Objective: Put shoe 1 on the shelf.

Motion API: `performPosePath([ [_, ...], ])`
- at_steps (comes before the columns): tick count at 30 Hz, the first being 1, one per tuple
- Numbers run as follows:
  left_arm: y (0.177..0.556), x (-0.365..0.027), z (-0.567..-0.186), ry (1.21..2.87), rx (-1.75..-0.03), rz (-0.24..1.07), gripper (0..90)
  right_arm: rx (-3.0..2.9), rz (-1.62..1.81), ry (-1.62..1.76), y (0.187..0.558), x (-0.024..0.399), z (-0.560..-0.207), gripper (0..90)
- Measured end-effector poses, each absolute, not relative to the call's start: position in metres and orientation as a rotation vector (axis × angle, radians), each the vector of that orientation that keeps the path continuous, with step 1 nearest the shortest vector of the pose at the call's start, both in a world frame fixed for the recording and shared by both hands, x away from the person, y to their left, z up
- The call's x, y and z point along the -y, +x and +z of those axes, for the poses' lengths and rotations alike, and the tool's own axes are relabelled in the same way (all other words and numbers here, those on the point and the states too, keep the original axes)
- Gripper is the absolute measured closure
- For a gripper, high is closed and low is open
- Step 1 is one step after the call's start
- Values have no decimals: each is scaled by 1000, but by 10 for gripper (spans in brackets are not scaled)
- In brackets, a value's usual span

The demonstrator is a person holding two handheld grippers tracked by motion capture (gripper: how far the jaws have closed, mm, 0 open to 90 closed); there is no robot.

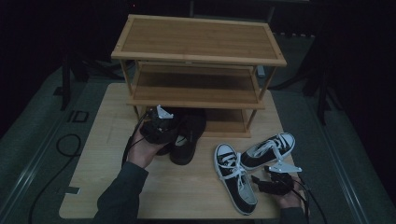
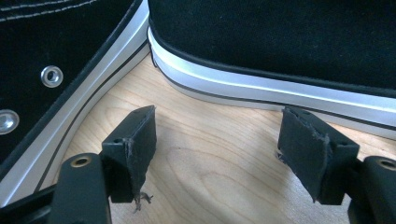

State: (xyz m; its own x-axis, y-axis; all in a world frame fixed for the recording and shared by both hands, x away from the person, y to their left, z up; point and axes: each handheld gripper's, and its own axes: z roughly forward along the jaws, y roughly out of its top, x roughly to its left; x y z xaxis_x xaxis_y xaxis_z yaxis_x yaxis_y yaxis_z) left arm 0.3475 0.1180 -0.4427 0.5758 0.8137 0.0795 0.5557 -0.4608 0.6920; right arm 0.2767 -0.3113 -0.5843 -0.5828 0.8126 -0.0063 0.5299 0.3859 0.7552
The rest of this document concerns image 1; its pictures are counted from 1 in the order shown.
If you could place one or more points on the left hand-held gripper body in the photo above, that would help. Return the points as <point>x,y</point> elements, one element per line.
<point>158,130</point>

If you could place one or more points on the black leather shoe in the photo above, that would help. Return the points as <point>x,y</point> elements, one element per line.
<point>163,150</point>
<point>191,130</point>

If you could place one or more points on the person's left hand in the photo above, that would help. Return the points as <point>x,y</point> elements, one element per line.
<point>141,152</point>

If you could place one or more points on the person's right hand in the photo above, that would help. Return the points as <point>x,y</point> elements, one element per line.
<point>292,200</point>

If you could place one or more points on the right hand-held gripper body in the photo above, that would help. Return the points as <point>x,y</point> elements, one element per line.
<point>281,185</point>

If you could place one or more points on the black white canvas sneaker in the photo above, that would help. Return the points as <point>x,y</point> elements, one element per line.
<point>232,183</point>
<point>264,157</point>

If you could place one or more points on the wooden shoe rack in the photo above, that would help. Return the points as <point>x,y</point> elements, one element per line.
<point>199,39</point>

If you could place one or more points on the dark metal stand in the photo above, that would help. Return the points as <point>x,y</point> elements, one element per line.
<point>65,93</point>

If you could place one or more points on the small grey box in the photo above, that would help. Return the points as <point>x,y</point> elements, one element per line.
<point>261,72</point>

